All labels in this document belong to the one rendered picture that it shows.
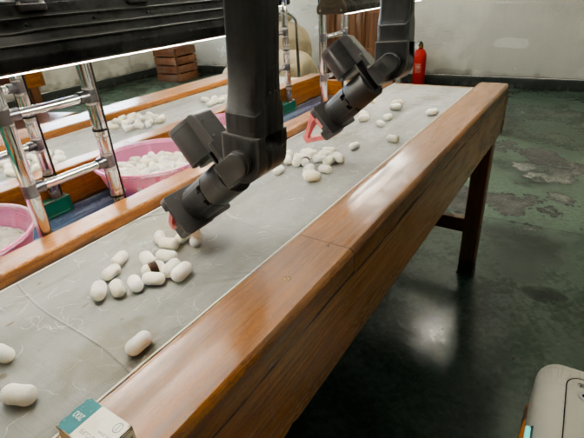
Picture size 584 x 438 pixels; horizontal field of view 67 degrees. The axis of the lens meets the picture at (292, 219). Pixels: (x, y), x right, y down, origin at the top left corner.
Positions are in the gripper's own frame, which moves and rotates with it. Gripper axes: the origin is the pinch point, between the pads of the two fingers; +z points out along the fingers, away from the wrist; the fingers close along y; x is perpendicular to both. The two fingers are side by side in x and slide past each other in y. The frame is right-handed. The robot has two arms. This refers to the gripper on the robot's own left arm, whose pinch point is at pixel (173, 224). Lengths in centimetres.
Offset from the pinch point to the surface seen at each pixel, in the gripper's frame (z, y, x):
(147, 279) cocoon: -6.0, 12.8, 5.4
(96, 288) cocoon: -3.4, 18.1, 2.5
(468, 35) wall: 68, -481, -20
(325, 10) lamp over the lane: -15, -61, -25
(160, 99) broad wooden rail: 62, -68, -49
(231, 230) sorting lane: -5.0, -5.5, 6.5
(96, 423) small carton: -21.5, 32.3, 13.5
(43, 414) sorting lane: -11.0, 33.0, 11.0
